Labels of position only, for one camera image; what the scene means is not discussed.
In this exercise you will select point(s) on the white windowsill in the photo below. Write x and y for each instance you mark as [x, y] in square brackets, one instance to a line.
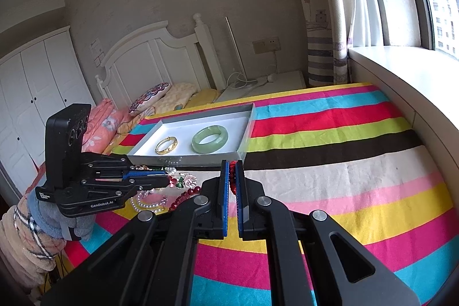
[412, 76]

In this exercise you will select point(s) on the gold bangle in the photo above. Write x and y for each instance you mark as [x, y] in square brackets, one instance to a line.
[165, 150]

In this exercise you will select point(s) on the printed striped curtain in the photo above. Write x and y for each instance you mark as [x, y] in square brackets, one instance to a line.
[322, 22]

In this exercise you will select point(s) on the person's left hand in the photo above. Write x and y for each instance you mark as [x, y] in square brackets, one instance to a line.
[77, 225]

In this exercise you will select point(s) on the grey jewelry box tray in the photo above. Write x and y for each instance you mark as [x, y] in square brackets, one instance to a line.
[215, 119]

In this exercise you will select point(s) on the window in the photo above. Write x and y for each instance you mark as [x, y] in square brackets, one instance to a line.
[441, 5]

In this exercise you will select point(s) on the white wall switch panel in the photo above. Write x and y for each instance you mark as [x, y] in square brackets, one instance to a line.
[97, 53]

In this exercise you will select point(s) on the green jade bangle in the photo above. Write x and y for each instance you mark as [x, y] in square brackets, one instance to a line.
[209, 148]

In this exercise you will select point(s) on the person's left forearm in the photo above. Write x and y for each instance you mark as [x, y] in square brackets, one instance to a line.
[25, 248]

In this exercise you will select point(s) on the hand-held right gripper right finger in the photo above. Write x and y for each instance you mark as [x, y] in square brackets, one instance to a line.
[239, 202]

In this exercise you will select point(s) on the striped colourful blanket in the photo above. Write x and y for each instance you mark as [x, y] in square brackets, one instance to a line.
[358, 148]

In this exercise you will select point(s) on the beige wall socket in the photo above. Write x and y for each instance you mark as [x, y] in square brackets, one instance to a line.
[265, 45]

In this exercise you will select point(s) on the thin metal pole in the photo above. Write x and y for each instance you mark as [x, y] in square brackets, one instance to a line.
[235, 48]

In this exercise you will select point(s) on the white wooden headboard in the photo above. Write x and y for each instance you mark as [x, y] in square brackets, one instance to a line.
[143, 55]

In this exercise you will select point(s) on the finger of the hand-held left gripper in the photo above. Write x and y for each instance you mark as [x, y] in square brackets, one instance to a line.
[147, 175]
[150, 184]

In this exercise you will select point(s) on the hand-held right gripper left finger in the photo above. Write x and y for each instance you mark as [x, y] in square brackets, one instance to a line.
[225, 200]

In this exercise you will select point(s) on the pink floral quilt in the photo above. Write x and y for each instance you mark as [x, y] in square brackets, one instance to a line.
[104, 123]

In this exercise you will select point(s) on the pale yellow quilted pillow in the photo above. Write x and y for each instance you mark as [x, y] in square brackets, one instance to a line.
[181, 92]

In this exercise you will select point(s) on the embroidered purple pillow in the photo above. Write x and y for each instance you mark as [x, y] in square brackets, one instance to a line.
[150, 96]

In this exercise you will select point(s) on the white wardrobe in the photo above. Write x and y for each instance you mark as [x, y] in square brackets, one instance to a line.
[36, 83]

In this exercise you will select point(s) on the white nightstand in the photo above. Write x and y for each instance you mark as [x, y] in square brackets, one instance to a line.
[287, 80]

